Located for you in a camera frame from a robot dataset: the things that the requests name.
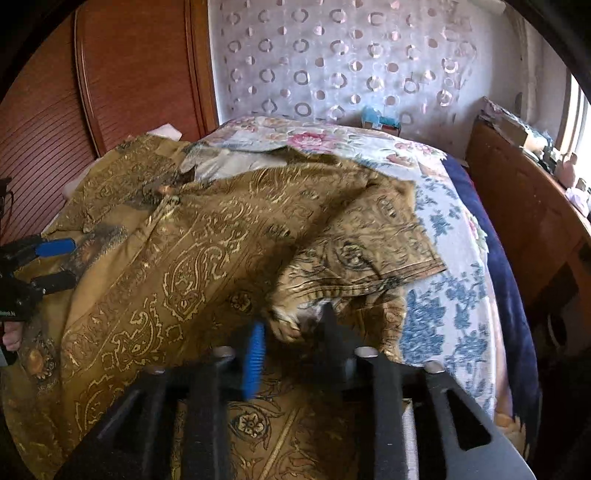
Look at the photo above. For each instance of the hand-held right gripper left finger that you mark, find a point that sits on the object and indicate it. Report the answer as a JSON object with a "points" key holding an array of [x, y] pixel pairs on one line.
{"points": [[253, 364]]}

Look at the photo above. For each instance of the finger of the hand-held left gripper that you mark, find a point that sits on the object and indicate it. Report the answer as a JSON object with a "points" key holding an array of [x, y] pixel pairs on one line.
{"points": [[55, 248], [55, 282]]}

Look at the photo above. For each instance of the pale pink cloth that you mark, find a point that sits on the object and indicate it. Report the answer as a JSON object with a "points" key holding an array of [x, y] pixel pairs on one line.
{"points": [[167, 130]]}

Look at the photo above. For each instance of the blue tissue box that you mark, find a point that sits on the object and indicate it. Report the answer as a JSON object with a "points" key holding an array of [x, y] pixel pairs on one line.
{"points": [[381, 121]]}

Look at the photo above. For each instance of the long wooden cabinet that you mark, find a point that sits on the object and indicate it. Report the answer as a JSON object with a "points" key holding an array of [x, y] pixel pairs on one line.
{"points": [[517, 198]]}

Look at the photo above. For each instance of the person's left hand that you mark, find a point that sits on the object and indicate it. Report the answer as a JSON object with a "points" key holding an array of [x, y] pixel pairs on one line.
{"points": [[10, 337]]}

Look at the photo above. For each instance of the circle patterned sheer curtain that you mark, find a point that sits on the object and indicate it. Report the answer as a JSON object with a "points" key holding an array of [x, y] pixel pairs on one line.
{"points": [[323, 55]]}

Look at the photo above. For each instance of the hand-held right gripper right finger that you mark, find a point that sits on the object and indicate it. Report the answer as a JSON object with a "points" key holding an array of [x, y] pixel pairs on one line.
{"points": [[333, 344]]}

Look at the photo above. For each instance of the navy blue blanket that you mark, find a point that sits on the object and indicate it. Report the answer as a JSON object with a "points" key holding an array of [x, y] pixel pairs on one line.
{"points": [[503, 277]]}

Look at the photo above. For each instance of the window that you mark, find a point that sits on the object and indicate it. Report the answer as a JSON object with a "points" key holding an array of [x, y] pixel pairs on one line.
{"points": [[575, 115]]}

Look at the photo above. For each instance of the wooden wardrobe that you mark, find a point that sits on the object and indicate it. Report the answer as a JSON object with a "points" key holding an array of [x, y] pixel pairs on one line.
{"points": [[138, 69]]}

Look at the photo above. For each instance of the cardboard box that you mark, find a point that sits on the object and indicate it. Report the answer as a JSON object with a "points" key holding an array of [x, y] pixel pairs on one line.
{"points": [[505, 122]]}

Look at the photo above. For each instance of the floral quilt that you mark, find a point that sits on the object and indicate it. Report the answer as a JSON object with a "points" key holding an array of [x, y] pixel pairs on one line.
{"points": [[452, 295]]}

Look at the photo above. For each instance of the golden paisley patterned garment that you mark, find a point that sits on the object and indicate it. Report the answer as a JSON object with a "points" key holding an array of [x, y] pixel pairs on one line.
{"points": [[184, 258]]}

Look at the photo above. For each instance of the white crumpled cloth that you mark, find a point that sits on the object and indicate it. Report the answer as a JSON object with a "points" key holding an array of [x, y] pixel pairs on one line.
{"points": [[579, 201]]}

